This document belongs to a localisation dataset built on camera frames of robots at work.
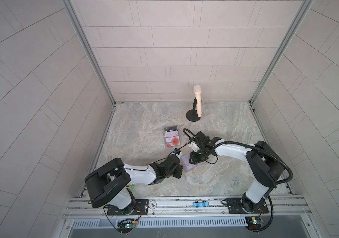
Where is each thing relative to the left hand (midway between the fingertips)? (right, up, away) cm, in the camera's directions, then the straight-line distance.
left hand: (184, 168), depth 86 cm
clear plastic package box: (-7, +18, +6) cm, 20 cm away
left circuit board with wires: (-27, -17, -21) cm, 39 cm away
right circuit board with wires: (+32, -18, -18) cm, 41 cm away
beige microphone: (+8, +46, +2) cm, 47 cm away
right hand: (+4, +4, +2) cm, 6 cm away
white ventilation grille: (-11, -18, -18) cm, 28 cm away
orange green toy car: (-28, -6, -9) cm, 30 cm away
